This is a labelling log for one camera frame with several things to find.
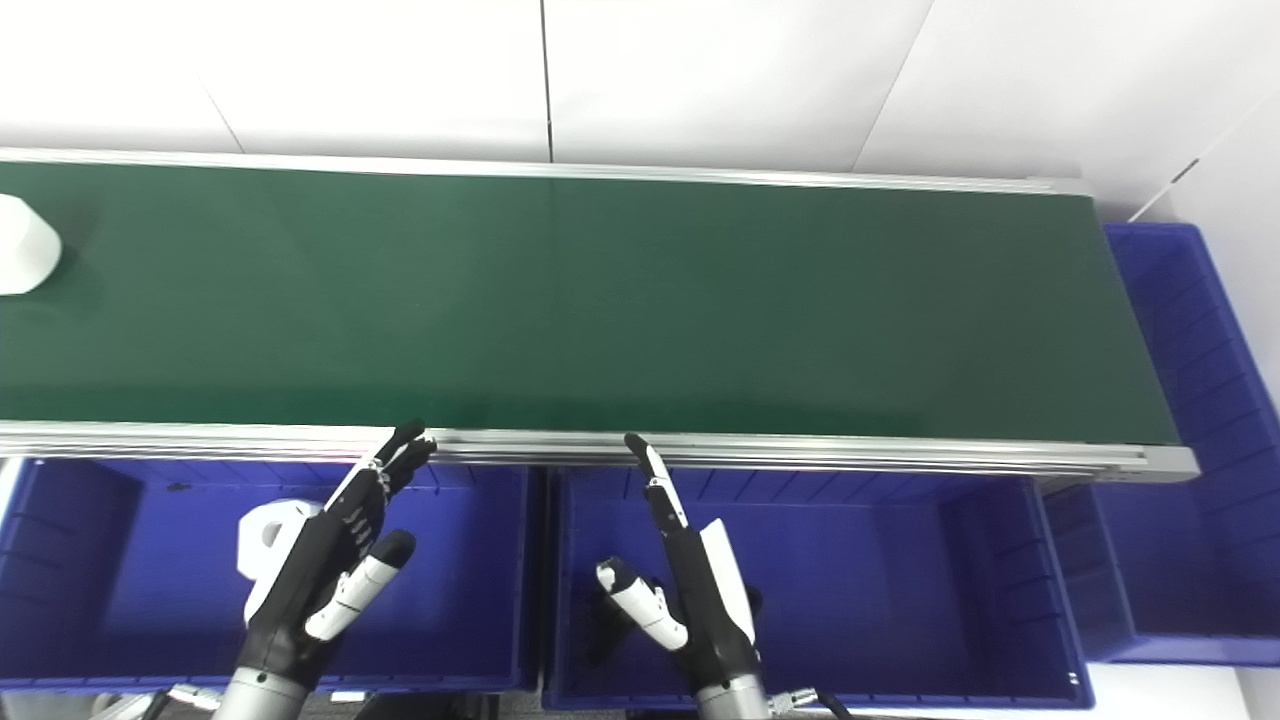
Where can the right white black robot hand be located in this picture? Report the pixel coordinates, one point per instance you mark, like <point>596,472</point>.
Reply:
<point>705,600</point>

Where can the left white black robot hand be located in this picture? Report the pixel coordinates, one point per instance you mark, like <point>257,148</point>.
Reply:
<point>300,590</point>

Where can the white plastic part with hole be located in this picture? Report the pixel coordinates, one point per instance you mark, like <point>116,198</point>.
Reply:
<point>268,530</point>
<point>22,245</point>

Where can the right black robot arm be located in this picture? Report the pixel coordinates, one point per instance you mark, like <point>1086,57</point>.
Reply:
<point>732,700</point>

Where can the blue plastic bin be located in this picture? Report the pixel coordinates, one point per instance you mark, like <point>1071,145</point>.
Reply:
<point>880,590</point>
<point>450,590</point>
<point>1190,500</point>

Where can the green conveyor belt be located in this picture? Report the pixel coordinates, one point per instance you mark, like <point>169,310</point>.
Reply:
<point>760,456</point>
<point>620,310</point>

